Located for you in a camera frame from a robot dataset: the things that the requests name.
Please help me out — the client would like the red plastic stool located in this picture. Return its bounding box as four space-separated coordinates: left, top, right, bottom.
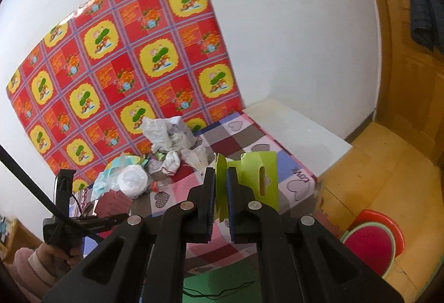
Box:
350 209 406 257

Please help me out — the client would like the wooden side cabinet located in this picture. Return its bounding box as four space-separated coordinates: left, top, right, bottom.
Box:
0 216 46 264

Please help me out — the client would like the green cardboard packaging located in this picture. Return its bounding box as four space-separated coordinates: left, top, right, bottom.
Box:
213 150 280 221

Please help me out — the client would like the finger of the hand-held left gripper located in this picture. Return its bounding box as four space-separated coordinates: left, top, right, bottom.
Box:
78 213 130 233

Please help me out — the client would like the thin black floor cable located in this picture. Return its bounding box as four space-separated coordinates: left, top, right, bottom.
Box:
182 284 259 300

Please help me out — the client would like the red floral wall cloth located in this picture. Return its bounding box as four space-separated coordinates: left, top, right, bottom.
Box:
6 0 243 194

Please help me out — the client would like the checkered heart blanket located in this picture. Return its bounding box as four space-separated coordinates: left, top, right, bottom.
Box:
67 111 319 276

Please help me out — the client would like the person's left forearm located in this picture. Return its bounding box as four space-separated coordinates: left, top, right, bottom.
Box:
7 247 61 303

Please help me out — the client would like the pile of white tissues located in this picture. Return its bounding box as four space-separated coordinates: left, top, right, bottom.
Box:
142 116 199 152

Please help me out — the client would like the white shuttlecock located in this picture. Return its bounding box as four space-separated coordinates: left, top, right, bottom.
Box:
182 147 210 172

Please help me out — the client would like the clear bottle red label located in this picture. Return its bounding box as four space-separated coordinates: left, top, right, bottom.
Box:
149 179 175 193

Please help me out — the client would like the red bucket green rim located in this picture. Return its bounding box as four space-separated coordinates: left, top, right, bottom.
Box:
340 224 397 279

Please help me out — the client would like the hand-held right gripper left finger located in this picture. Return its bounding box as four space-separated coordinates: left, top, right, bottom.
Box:
42 167 217 303

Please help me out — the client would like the person's left hand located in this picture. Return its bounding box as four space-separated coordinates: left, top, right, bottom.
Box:
36 242 84 271

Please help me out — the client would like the maroon cardboard box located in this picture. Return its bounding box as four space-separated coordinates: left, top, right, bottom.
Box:
94 189 132 217

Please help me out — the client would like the white paper tissue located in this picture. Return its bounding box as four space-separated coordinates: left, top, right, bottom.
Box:
161 150 183 176

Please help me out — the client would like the light blue packet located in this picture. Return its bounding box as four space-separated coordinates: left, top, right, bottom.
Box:
91 154 141 201

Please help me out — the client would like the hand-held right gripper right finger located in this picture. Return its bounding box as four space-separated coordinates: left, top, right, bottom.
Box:
225 167 405 303

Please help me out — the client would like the wooden door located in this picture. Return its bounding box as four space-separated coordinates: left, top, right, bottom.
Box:
357 0 444 172

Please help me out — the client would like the metal spring clip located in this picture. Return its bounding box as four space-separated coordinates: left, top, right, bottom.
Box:
79 202 98 219

